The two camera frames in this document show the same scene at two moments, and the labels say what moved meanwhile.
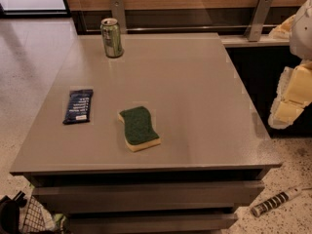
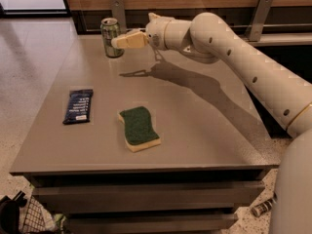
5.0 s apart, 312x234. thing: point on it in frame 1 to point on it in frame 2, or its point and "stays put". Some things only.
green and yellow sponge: (138, 131) stays put
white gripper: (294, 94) to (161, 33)
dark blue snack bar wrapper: (79, 106) stays put
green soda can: (112, 39) stays put
